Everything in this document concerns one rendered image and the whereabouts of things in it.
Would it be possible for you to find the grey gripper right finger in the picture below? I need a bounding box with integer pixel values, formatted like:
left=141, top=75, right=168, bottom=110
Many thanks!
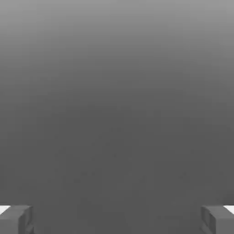
left=200, top=205, right=234, bottom=234

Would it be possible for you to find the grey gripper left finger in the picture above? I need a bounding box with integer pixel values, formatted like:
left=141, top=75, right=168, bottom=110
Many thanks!
left=0, top=205, right=35, bottom=234

